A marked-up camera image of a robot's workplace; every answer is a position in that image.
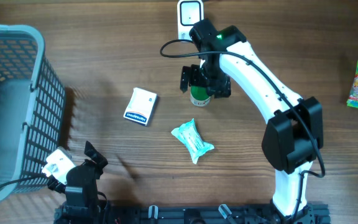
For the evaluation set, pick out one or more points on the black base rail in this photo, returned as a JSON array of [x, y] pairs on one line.
[[247, 214]]

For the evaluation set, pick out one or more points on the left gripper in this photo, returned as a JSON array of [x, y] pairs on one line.
[[96, 157]]

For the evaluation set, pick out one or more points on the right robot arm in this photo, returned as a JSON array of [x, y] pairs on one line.
[[294, 133]]

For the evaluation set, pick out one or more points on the white blue plaster box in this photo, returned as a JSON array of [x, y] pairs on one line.
[[140, 107]]

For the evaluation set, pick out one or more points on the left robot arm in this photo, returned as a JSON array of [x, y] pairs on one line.
[[84, 202]]

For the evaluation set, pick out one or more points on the green lid jar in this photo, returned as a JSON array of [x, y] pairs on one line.
[[199, 96]]

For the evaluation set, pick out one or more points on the teal wet wipes pack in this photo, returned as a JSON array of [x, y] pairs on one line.
[[189, 136]]

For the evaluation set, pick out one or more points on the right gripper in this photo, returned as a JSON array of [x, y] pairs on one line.
[[222, 87]]

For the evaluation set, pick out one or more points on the grey plastic mesh basket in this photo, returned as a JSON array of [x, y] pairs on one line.
[[32, 104]]

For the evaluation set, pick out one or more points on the white barcode scanner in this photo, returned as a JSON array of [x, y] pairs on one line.
[[189, 12]]

